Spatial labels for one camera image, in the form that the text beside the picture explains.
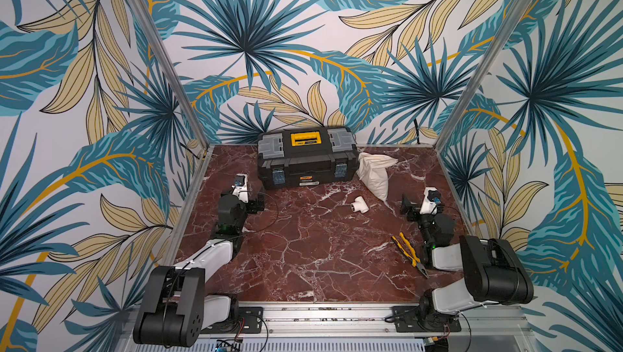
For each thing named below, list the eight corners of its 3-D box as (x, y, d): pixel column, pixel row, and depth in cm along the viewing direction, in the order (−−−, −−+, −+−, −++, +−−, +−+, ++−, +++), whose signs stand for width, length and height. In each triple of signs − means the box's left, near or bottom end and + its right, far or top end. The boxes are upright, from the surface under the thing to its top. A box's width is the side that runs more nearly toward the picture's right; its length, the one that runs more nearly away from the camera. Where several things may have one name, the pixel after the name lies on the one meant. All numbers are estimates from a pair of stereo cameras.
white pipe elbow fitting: (354, 216, 98) (355, 212, 96) (348, 202, 102) (348, 199, 100) (367, 211, 99) (369, 208, 97) (360, 198, 103) (361, 195, 101)
